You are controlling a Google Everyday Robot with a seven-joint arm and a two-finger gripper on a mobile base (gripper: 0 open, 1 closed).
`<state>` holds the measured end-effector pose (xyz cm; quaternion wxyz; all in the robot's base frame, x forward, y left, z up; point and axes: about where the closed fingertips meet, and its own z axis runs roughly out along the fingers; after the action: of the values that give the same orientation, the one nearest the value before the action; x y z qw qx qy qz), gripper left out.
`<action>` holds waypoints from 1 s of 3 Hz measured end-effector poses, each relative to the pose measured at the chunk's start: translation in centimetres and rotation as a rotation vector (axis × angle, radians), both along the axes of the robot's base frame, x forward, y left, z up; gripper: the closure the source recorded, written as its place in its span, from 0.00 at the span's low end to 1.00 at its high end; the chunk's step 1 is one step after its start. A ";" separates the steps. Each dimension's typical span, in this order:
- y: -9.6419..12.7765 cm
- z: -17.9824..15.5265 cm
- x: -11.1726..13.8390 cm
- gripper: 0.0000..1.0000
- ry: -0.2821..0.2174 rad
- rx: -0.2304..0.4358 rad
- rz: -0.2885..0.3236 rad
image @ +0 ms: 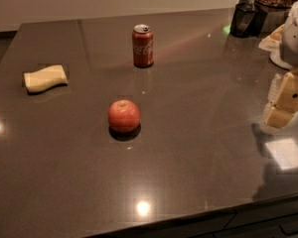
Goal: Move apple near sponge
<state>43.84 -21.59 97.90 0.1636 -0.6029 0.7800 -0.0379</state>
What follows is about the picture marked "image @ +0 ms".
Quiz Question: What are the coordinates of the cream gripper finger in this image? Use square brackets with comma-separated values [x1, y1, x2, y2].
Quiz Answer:
[262, 68, 298, 129]

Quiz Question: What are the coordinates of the red apple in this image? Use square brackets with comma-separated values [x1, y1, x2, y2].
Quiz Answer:
[107, 99, 141, 133]

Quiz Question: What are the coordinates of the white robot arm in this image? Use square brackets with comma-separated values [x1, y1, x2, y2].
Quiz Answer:
[260, 2, 298, 134]

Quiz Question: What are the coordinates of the yellow sponge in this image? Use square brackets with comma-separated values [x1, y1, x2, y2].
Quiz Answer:
[24, 64, 68, 93]

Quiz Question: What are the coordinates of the white plate with food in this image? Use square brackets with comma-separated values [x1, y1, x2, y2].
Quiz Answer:
[258, 25, 292, 70]

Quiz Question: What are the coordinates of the black cup holder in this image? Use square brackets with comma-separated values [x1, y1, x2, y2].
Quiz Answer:
[230, 3, 267, 38]

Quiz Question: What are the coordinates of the red cola can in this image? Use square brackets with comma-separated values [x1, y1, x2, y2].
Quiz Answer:
[132, 24, 153, 67]

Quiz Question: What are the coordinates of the dark drawer front with handle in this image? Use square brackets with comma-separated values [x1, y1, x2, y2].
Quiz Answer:
[195, 195, 298, 238]

